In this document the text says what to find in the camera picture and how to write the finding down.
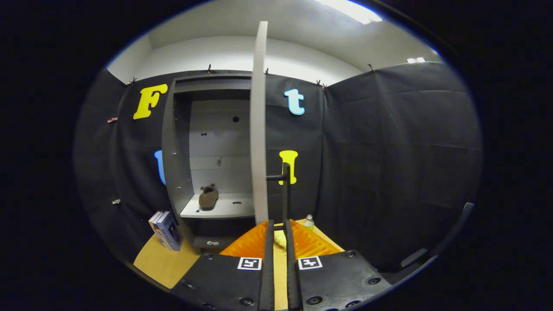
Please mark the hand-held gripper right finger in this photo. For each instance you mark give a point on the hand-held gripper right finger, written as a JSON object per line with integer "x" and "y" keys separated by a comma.
{"x": 292, "y": 272}

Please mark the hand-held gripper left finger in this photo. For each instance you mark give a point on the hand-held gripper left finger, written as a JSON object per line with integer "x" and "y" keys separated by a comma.
{"x": 267, "y": 268}

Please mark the brown fuzzy shoe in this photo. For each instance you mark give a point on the brown fuzzy shoe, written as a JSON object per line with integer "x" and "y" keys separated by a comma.
{"x": 208, "y": 198}

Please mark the beige shoe cabinet door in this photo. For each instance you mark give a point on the beige shoe cabinet door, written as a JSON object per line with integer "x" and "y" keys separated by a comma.
{"x": 258, "y": 129}

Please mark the dark grey shoe cabinet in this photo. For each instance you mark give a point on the dark grey shoe cabinet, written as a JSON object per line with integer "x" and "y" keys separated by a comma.
{"x": 175, "y": 142}

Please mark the yellow plush toy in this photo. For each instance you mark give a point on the yellow plush toy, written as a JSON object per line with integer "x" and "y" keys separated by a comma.
{"x": 280, "y": 239}

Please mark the clear water bottle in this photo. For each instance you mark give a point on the clear water bottle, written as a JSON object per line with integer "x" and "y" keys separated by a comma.
{"x": 308, "y": 223}

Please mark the blue book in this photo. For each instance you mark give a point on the blue book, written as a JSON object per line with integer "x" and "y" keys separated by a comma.
{"x": 170, "y": 233}

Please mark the small ceiling light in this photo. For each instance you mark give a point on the small ceiling light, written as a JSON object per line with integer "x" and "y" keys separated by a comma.
{"x": 415, "y": 60}

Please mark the long ceiling light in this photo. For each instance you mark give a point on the long ceiling light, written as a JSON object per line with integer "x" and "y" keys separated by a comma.
{"x": 352, "y": 9}

